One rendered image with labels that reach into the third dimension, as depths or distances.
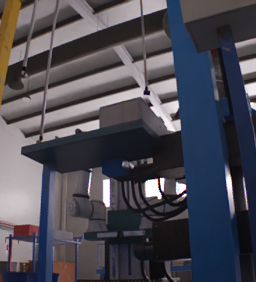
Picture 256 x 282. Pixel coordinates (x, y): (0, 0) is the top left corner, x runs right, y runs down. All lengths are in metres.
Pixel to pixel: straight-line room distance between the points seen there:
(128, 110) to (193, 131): 0.35
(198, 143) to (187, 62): 0.45
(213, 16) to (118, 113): 0.73
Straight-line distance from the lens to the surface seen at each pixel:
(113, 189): 3.11
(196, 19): 1.27
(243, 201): 1.91
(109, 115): 1.73
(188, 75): 1.70
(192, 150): 1.52
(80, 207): 2.80
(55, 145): 1.85
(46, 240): 1.97
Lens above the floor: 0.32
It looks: 24 degrees up
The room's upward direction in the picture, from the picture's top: 1 degrees counter-clockwise
